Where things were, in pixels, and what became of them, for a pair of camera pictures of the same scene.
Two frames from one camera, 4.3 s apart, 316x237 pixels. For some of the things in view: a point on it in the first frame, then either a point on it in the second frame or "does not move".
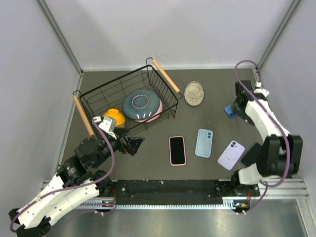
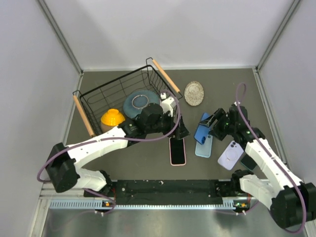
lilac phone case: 231,155 does not move
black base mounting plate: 178,192 does not move
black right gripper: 239,113 → 219,115
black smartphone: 177,150 does not move
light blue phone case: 204,143 does not move
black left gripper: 133,143 → 182,131
